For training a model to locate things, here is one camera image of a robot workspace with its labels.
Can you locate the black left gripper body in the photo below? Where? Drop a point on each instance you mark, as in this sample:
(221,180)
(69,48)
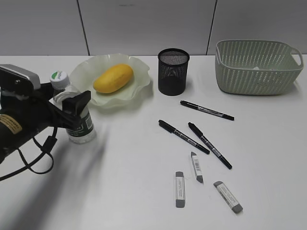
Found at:
(25,108)

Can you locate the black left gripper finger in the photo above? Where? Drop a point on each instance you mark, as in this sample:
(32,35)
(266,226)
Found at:
(68,107)

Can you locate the clear water bottle green label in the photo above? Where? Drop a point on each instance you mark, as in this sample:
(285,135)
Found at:
(63,89)

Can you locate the yellow mango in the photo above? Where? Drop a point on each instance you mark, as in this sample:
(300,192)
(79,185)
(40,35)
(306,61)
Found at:
(113,79)

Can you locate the black marker pen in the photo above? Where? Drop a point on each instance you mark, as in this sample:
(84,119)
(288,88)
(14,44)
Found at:
(211,147)
(181,135)
(206,110)

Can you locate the eraser with barcode sleeve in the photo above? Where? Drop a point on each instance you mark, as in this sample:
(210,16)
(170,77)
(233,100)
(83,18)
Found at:
(196,167)

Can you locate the grey white eraser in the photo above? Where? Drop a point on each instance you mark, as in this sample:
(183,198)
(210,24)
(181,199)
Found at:
(180,189)
(228,197)

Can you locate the frosted green wavy plate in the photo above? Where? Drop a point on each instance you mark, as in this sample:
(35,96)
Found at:
(84,75)

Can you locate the black mesh pen holder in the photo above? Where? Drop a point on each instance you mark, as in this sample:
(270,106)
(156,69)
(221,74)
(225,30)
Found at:
(172,71)

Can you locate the pale green plastic basket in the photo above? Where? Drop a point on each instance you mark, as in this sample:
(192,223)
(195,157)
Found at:
(235,59)

